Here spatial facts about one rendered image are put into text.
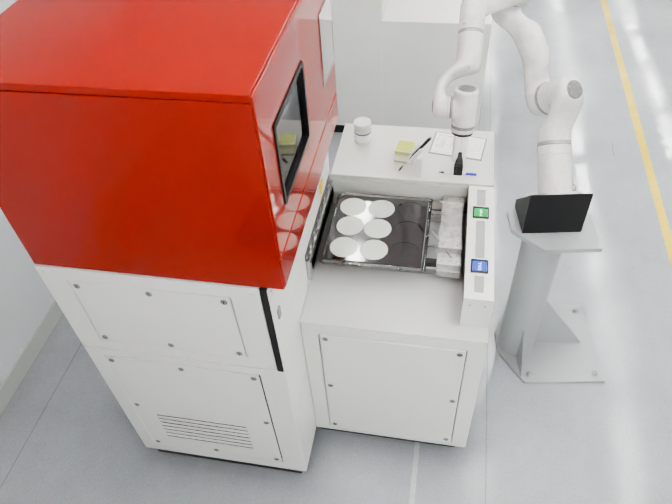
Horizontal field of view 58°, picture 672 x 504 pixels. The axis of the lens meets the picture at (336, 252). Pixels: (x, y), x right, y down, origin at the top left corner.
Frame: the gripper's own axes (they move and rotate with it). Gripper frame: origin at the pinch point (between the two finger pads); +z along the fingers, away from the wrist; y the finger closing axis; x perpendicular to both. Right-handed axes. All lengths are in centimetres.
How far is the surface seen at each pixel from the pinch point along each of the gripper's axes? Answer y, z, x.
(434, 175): -0.6, 3.7, -8.6
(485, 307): 57, 17, 12
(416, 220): 17.0, 13.2, -13.5
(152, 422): 73, 80, -108
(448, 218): 12.1, 14.4, -1.9
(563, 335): -13, 91, 57
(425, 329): 58, 28, -6
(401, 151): -4.3, -3.6, -21.8
